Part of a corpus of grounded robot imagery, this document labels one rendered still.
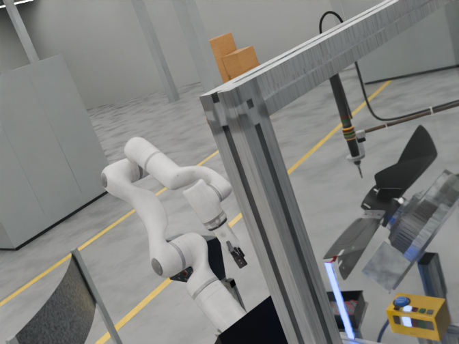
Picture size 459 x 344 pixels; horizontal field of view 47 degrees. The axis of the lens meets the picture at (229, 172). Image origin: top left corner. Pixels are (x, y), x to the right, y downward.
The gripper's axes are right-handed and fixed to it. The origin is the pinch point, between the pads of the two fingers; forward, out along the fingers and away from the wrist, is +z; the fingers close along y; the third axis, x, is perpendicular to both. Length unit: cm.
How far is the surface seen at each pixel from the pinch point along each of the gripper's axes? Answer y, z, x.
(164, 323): 218, 88, 102
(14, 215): 547, -33, 283
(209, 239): 41.0, -0.7, 10.8
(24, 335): 87, 3, 124
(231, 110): -128, -57, -20
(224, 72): 865, -36, -81
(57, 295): 121, 2, 113
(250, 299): 208, 105, 33
